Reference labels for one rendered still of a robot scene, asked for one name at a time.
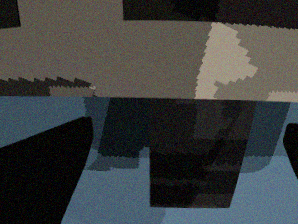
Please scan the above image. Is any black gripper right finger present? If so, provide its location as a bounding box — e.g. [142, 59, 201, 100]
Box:
[283, 124, 298, 180]

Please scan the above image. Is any black two-prong plug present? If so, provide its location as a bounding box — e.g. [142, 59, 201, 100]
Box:
[149, 99, 257, 209]

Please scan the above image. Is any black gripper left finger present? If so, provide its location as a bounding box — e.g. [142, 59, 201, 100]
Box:
[0, 116, 94, 224]

